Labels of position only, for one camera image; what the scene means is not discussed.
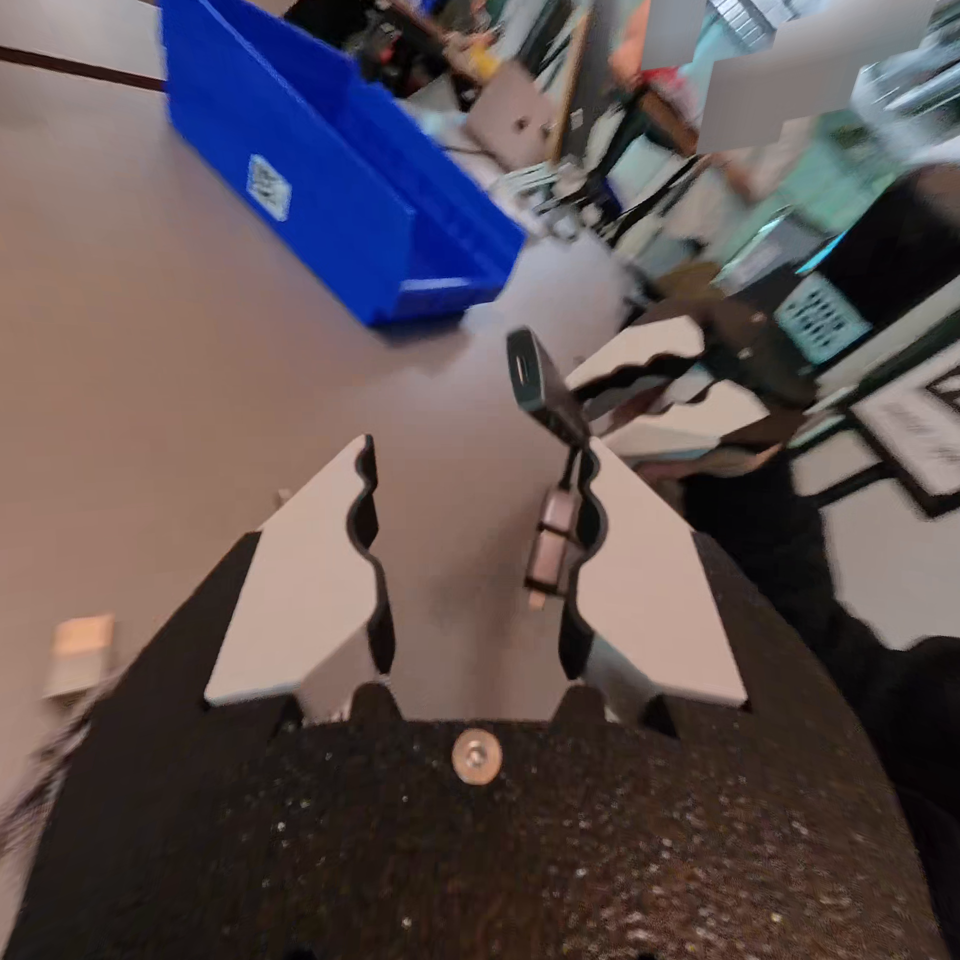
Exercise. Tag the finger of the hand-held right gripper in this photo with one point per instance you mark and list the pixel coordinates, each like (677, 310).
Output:
(690, 409)
(652, 341)

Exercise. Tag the blue plastic bin white tag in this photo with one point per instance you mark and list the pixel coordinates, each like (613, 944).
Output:
(300, 112)

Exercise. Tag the dark grey usb hub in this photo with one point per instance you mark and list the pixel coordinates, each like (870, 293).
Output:
(540, 390)

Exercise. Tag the silver laptop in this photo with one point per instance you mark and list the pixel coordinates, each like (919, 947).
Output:
(510, 112)

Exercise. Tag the person's right hand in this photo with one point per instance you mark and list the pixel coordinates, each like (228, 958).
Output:
(720, 459)

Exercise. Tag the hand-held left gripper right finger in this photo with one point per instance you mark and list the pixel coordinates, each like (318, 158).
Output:
(652, 600)

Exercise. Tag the small pale block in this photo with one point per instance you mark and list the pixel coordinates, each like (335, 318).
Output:
(79, 652)

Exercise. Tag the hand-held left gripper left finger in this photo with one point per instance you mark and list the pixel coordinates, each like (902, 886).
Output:
(300, 600)

